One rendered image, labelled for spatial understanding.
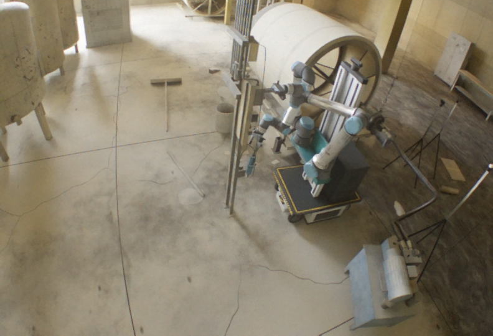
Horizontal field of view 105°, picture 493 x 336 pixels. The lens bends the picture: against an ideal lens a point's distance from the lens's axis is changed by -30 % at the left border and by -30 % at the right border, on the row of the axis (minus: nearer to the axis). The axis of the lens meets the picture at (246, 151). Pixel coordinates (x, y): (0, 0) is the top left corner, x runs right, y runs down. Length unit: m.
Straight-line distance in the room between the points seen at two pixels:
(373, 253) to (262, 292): 1.11
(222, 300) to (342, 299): 1.20
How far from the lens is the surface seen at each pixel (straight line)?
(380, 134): 3.45
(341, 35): 3.61
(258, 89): 1.96
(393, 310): 2.53
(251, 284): 2.73
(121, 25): 7.81
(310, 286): 2.86
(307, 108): 4.80
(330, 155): 2.14
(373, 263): 2.60
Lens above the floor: 2.55
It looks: 42 degrees down
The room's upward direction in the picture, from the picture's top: 9 degrees clockwise
